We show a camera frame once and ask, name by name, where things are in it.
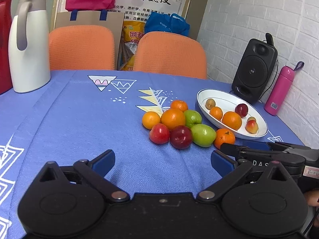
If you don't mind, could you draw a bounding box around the blue printed tablecloth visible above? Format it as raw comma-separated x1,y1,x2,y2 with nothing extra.
0,70,319,239

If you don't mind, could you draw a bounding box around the oval green apple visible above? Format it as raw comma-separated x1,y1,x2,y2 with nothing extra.
191,124,217,147

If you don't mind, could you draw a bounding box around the round green apple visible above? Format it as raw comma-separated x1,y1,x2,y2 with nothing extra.
184,110,202,128

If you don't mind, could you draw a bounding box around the brown paper bag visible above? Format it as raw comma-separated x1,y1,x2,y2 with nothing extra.
54,9,124,71

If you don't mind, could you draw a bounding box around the medium orange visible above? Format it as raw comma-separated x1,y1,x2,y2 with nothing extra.
161,108,186,131

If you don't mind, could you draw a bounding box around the dark red plum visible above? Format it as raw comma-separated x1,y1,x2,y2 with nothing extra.
170,126,193,150
235,103,249,118

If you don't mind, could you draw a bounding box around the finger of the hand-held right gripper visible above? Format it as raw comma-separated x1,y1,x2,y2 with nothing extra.
243,141,312,152
221,143,287,163

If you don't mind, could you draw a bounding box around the white plate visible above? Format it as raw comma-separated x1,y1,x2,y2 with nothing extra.
197,89,268,140

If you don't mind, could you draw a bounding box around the pink bottle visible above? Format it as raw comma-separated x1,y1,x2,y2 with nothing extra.
264,61,305,116

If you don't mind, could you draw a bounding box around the stemmed tangerine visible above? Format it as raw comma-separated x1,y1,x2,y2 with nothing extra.
214,128,236,150

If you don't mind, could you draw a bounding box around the black speaker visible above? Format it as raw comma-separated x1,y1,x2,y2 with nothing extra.
232,38,278,104

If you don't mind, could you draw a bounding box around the orange chair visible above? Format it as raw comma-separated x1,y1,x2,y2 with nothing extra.
48,25,115,71
134,31,208,79

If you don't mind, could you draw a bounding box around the black speaker cable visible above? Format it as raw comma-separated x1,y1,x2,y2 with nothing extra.
259,55,279,103

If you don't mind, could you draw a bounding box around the bright red plum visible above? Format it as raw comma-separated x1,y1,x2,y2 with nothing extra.
149,123,170,145

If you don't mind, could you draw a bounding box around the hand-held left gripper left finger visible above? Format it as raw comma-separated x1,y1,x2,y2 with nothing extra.
33,150,130,203

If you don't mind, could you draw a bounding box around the white thermos jug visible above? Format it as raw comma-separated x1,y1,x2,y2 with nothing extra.
8,0,51,93

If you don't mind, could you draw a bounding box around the blue plastic bag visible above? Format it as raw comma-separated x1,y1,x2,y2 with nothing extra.
145,12,190,36

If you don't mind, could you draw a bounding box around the small tangerine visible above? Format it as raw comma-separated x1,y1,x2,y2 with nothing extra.
170,100,189,112

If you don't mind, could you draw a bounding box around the person's right hand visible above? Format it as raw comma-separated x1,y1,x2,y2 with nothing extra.
304,189,319,207

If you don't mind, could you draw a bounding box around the white wall poster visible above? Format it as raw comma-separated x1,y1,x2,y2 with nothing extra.
107,0,187,25

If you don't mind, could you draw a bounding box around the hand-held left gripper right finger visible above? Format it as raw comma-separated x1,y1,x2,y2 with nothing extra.
198,151,293,202

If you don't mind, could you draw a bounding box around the yellow snack bag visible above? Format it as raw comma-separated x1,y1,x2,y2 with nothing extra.
119,21,146,71

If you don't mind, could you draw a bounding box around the small orange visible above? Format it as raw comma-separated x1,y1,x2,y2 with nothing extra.
142,111,161,130
209,107,223,120

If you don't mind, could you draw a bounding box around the red yellow nectarine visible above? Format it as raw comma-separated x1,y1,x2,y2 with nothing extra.
245,120,259,134

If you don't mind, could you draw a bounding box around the red pitcher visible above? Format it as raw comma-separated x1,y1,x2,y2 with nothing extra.
0,0,13,95

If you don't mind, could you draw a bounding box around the large orange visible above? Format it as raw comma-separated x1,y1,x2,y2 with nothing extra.
222,111,243,130

